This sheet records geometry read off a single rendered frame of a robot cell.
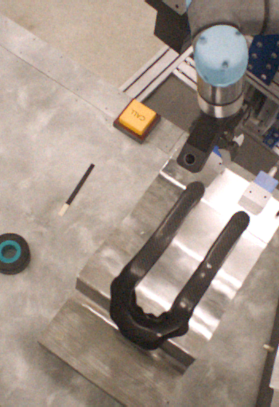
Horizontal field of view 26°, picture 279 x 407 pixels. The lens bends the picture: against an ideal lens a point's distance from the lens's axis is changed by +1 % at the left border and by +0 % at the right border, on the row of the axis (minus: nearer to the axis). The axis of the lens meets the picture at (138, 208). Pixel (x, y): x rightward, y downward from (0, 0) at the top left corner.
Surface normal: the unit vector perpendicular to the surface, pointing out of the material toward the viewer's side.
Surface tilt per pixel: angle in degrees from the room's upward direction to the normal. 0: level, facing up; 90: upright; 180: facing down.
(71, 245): 0
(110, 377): 0
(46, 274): 0
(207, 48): 11
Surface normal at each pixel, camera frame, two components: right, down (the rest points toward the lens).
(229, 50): -0.12, -0.33
